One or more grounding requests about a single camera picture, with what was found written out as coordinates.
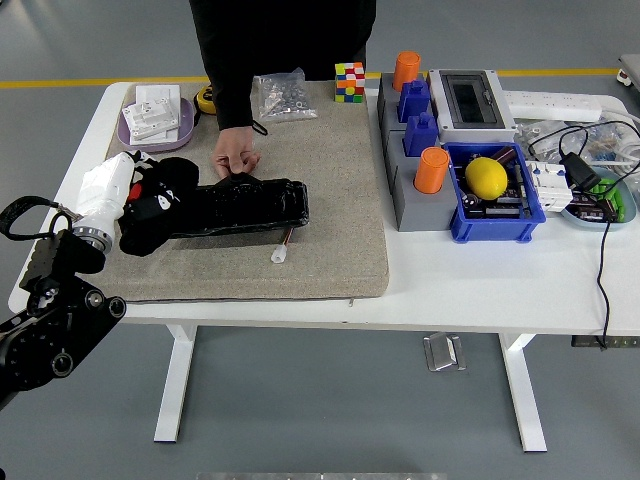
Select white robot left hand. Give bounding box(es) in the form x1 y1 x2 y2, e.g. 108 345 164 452
74 149 181 236

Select person's right hand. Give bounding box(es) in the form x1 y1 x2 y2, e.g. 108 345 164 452
211 124 263 179

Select black rectangular panel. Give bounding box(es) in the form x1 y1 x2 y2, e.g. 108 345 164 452
169 172 310 240

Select purple oval tray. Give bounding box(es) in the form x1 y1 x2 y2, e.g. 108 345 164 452
116 97 196 154

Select yellow tape measure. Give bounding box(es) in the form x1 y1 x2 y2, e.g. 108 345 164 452
192 84 217 116

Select clear bag of screws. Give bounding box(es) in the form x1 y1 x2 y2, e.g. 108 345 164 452
252 67 319 124

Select silver metal block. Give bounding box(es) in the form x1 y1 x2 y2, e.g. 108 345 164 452
121 98 180 141

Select white square plate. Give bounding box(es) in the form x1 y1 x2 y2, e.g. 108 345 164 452
130 83 182 147

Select grey-brown mat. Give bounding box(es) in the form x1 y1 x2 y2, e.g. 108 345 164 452
102 79 391 304

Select person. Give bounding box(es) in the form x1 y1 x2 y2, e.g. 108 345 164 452
188 0 377 84

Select colourful puzzle cube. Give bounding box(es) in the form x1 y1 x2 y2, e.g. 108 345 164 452
333 61 365 104

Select blue plastic block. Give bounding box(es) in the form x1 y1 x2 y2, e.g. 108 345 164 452
403 112 441 159
397 78 432 124

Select orange cylinder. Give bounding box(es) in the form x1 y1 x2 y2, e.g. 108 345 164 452
413 146 451 195
392 50 422 93

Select white table leg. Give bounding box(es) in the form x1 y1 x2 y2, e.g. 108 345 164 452
153 324 199 444
497 332 549 454

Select white electrical distribution box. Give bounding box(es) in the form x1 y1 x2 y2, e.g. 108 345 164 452
427 68 519 145

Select yellow lemon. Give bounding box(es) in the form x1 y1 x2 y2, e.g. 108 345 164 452
464 156 509 201

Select blue plastic bin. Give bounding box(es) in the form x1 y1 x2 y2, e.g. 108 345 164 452
442 141 547 244

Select metal screwdriver bit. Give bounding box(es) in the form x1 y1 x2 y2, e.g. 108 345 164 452
513 163 531 219

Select silver floor socket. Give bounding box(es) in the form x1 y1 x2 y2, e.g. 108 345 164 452
422 332 467 373

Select clear plastic bags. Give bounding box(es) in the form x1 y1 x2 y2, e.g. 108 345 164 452
514 117 640 169

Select white circuit breaker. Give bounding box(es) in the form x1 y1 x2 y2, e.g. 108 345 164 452
524 159 574 212

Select white power strip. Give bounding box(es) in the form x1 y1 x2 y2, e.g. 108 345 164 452
502 89 604 124

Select black power adapter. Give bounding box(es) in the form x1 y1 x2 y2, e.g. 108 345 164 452
558 152 602 191

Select green plastic connectors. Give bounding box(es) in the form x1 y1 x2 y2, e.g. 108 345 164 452
587 177 629 221

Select light blue dish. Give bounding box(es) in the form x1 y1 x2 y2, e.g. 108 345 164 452
559 167 639 232

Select white cart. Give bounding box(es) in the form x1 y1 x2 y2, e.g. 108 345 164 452
615 52 640 96

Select table control box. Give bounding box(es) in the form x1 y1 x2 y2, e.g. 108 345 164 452
571 334 640 350

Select white plug with wires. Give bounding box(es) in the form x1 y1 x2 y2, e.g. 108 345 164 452
270 230 294 265

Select black power cable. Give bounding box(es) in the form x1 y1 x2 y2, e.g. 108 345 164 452
527 115 640 351

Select white cable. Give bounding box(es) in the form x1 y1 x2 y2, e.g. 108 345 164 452
597 107 640 174

